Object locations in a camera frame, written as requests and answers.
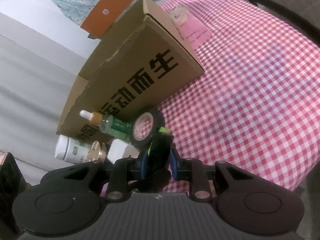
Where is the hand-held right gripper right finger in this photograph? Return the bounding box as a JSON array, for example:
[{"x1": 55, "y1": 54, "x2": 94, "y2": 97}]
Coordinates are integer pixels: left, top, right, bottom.
[{"x1": 168, "y1": 147, "x2": 253, "y2": 202}]

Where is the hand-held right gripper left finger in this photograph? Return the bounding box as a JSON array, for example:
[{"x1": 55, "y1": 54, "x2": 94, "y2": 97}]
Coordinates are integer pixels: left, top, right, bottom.
[{"x1": 41, "y1": 152, "x2": 151, "y2": 202}]

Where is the black and green plastic gadget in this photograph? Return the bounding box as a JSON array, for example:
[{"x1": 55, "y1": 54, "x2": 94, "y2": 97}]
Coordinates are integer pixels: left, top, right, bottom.
[{"x1": 140, "y1": 127, "x2": 175, "y2": 178}]

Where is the white charger plug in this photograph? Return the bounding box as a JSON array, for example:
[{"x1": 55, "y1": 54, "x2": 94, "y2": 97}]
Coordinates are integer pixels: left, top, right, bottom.
[{"x1": 107, "y1": 139, "x2": 140, "y2": 165}]

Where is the black tape roll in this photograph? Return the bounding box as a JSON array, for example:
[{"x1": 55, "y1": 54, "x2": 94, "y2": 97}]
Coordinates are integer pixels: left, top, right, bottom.
[{"x1": 129, "y1": 108, "x2": 165, "y2": 148}]

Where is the black jar with gold lid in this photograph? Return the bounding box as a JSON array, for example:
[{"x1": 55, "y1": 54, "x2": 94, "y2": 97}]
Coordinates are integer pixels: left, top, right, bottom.
[{"x1": 86, "y1": 141, "x2": 109, "y2": 163}]

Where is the green dropper bottle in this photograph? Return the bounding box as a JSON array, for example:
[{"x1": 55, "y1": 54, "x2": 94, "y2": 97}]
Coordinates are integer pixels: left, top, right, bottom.
[{"x1": 79, "y1": 110, "x2": 133, "y2": 142}]

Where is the white pill bottle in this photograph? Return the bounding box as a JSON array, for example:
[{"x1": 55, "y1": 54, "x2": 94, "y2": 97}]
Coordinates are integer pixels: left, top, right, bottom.
[{"x1": 54, "y1": 134, "x2": 94, "y2": 166}]

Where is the printed cardboard box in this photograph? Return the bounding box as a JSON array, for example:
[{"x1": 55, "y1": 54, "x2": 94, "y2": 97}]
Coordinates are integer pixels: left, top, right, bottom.
[{"x1": 56, "y1": 0, "x2": 205, "y2": 145}]

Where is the white bed sheet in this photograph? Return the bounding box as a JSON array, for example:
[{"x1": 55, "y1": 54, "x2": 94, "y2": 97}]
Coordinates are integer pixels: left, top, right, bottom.
[{"x1": 0, "y1": 0, "x2": 100, "y2": 185}]

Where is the pink checkered cloth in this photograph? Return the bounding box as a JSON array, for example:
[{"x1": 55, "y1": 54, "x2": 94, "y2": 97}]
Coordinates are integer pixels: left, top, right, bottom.
[{"x1": 100, "y1": 0, "x2": 320, "y2": 195}]

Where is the orange box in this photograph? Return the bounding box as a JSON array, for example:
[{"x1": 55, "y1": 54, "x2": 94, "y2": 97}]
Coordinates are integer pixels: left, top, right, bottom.
[{"x1": 80, "y1": 0, "x2": 134, "y2": 40}]

